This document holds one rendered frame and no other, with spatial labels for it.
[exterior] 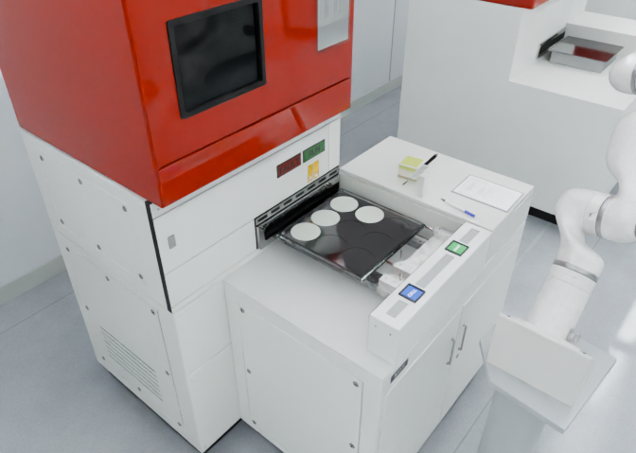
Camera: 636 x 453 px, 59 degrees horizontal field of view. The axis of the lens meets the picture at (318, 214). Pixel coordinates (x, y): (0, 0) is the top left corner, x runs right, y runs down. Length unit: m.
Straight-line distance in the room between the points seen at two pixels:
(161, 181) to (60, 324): 1.75
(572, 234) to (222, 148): 0.97
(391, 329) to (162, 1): 0.96
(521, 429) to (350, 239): 0.76
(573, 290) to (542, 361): 0.20
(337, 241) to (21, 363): 1.70
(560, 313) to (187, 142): 1.05
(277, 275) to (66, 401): 1.26
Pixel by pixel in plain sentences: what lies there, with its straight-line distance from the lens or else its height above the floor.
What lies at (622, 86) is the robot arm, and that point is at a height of 1.45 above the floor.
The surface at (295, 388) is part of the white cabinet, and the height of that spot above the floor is 0.53.
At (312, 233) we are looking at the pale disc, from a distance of 1.90.
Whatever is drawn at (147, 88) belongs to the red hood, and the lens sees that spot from 1.35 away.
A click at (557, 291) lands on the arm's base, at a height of 1.03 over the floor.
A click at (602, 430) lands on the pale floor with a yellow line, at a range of 2.72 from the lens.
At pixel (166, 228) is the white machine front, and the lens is 1.60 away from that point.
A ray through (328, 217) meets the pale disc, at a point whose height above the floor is 0.90.
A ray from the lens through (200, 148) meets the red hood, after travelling 1.52.
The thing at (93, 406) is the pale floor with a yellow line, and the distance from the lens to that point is 2.70.
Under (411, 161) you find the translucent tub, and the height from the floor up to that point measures 1.03.
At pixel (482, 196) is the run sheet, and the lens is 2.04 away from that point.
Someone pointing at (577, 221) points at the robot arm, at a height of 1.15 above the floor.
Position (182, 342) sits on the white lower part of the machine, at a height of 0.68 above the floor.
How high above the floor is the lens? 2.04
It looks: 35 degrees down
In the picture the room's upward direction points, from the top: straight up
